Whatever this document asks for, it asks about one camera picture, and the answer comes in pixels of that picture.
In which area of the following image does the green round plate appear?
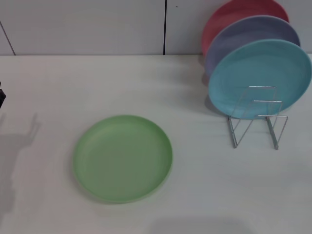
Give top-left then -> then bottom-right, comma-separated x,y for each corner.
73,115 -> 174,204

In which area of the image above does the pink round plate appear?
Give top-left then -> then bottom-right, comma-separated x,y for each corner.
201,0 -> 290,57

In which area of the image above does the purple round plate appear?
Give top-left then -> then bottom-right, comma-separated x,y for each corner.
204,15 -> 301,78

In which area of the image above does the light blue round plate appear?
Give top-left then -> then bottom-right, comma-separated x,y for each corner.
208,39 -> 312,120

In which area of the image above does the silver wire plate rack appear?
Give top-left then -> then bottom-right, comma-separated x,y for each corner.
227,85 -> 289,150

